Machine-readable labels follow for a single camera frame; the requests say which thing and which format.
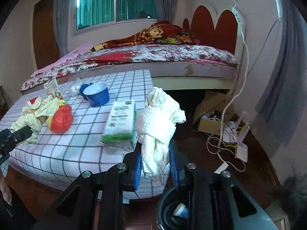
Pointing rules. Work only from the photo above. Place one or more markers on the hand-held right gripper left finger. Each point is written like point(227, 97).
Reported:
point(137, 170)

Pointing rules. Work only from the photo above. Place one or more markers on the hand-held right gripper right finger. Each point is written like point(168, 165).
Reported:
point(174, 170)

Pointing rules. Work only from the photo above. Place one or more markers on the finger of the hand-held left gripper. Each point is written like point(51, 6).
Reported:
point(21, 134)

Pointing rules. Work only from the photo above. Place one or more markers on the black bin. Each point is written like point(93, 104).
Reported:
point(165, 203)

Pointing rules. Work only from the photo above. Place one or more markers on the red plastic bag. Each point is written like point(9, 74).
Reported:
point(61, 119)

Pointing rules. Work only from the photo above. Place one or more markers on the white plastic bag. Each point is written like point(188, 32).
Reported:
point(156, 124)

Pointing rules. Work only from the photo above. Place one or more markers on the green and white carton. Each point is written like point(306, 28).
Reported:
point(120, 122)

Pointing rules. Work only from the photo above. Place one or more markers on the small blue plastic piece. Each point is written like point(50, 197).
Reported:
point(83, 89)

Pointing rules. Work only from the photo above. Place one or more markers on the blue plastic cup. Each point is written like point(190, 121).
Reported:
point(98, 99)

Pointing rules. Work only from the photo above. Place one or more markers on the person's left hand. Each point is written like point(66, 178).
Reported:
point(5, 186)

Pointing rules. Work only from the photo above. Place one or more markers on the small white cup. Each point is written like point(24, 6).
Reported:
point(181, 210)

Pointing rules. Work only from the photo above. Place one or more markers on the checked tablecloth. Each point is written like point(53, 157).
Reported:
point(72, 148)

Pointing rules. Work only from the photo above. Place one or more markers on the small printed snack packet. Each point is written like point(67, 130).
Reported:
point(53, 88)

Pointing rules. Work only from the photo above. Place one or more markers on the cardboard box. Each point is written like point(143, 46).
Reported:
point(208, 124)

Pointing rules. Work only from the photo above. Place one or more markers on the white network box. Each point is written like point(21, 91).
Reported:
point(229, 131)

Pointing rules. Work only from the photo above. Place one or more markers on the white router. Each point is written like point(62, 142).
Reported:
point(242, 152)

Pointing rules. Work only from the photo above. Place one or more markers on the clear plastic wrap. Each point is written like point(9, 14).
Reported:
point(76, 87)

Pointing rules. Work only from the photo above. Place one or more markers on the pink cloth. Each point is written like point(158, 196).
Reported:
point(62, 61)

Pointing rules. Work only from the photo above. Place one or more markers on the brown wooden door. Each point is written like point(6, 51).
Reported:
point(45, 33)

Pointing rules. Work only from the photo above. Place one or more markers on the grey curtain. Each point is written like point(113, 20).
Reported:
point(287, 76)
point(165, 0)
point(63, 24)

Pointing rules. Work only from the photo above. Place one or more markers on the dark fuzzy tuft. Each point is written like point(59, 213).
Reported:
point(290, 191)

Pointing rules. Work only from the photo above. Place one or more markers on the floral bed mattress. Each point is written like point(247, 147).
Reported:
point(156, 52)

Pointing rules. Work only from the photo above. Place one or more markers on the red patterned blanket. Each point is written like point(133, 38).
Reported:
point(148, 33)

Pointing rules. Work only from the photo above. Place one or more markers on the red and white headboard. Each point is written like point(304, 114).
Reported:
point(203, 26)

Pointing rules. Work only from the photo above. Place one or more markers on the window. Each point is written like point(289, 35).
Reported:
point(115, 4)

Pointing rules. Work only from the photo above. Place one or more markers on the cream bed frame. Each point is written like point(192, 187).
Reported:
point(191, 79)

